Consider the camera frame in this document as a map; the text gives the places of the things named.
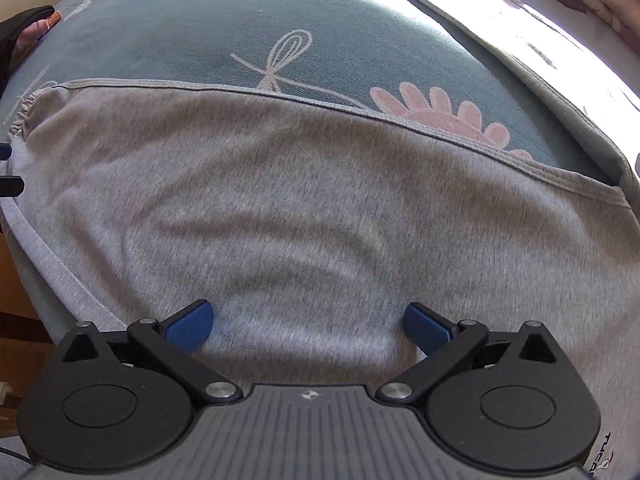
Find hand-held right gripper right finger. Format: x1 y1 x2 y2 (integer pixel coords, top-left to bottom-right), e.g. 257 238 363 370
377 303 557 406

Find wooden bed frame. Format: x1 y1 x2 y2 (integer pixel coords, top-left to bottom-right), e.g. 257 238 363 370
0 230 53 441

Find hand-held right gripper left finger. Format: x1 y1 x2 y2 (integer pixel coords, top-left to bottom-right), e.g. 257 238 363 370
61 300 240 407

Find grey sweatpants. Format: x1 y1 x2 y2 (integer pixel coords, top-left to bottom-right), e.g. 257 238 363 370
0 0 640 480

